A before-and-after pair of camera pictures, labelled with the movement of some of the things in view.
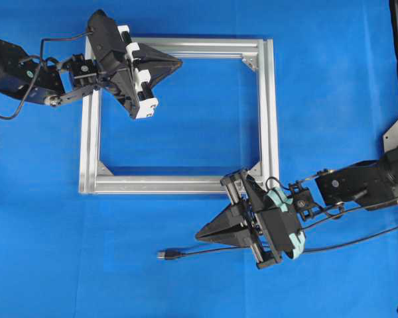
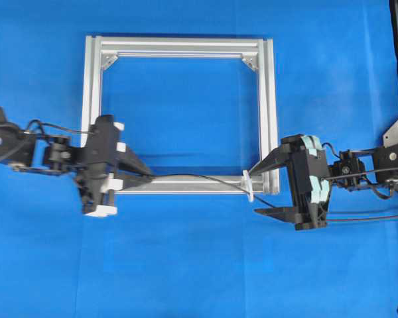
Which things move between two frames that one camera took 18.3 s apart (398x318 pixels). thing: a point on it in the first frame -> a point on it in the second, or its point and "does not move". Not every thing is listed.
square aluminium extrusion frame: (95, 178) does not move
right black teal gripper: (278, 224) -> (308, 169)
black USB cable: (172, 254) -> (262, 199)
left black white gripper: (115, 52) -> (93, 164)
